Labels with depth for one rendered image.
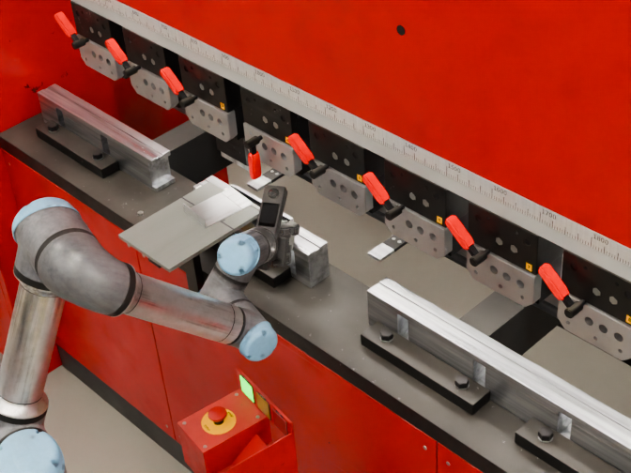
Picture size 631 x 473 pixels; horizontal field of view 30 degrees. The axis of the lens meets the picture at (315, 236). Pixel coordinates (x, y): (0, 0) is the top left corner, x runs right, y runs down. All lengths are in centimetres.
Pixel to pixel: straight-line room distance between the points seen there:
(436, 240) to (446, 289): 176
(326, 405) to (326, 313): 20
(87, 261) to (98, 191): 102
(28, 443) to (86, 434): 140
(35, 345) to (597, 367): 200
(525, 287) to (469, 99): 35
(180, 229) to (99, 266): 65
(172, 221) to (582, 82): 116
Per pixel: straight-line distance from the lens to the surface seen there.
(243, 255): 224
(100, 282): 198
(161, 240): 258
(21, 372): 220
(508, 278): 209
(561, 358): 370
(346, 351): 244
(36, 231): 205
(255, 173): 244
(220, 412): 244
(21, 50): 326
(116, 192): 297
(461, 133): 199
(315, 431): 268
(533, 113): 186
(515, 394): 228
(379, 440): 248
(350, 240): 412
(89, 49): 286
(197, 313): 211
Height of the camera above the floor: 257
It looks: 38 degrees down
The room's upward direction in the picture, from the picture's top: 5 degrees counter-clockwise
